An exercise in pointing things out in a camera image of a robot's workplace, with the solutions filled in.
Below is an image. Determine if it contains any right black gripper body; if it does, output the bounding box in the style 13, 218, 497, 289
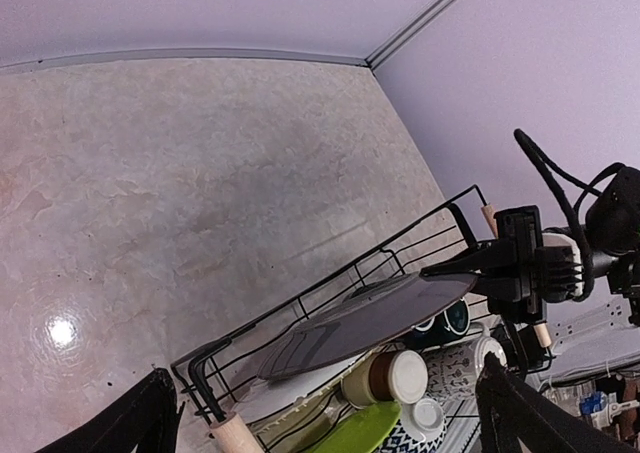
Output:
488, 205, 546, 323

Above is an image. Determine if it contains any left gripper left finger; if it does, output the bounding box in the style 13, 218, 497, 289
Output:
41, 368, 179, 452

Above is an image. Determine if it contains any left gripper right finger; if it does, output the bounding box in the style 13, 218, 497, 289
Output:
475, 353, 634, 453

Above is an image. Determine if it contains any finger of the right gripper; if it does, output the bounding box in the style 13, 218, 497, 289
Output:
469, 276, 520, 298
420, 240, 516, 276

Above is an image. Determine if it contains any white brown banded cup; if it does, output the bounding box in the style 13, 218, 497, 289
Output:
341, 350, 428, 409

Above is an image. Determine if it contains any black white striped plate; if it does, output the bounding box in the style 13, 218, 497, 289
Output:
232, 347, 380, 424

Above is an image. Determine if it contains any green plastic plate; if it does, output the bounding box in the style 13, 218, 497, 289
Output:
310, 402, 401, 453

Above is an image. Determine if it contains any woven bamboo plate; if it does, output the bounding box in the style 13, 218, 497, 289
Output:
250, 386, 351, 448

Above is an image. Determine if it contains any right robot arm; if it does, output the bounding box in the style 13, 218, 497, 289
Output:
421, 129, 639, 325

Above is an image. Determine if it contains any white floral patterned mug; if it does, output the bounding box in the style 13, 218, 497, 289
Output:
422, 322, 507, 402

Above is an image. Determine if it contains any dark teal mug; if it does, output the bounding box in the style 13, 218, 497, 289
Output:
413, 298, 471, 338

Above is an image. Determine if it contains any blue white patterned bowl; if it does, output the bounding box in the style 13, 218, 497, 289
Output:
376, 396, 447, 453

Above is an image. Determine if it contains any left wooden rack handle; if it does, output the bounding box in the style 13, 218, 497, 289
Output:
210, 413, 264, 453

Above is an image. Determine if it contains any black wire dish rack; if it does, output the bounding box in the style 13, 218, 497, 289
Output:
172, 199, 515, 452

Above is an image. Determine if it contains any right aluminium corner post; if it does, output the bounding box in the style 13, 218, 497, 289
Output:
364, 0, 459, 72

